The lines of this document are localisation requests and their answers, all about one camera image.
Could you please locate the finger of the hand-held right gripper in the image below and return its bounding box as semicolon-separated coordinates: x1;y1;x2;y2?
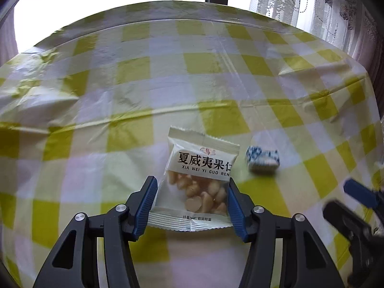
343;178;381;209
322;199;375;240

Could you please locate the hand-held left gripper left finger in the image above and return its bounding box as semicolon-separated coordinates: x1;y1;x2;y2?
32;175;158;288

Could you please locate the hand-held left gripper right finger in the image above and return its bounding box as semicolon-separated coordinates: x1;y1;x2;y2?
227;176;345;288

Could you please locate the white nut packet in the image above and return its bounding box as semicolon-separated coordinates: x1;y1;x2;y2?
148;126;240;231

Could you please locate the blue white patterned candy packet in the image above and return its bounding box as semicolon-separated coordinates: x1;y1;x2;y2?
245;144;281;173

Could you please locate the green white checked tablecloth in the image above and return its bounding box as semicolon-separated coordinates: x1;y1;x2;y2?
0;6;380;288

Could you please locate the pink floral curtain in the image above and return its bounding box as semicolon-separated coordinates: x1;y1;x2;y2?
339;0;384;75

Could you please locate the white lace curtain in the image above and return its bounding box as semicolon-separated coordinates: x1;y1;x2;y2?
249;0;354;54

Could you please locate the mauve curtain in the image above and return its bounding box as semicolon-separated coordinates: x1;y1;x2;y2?
0;6;20;63

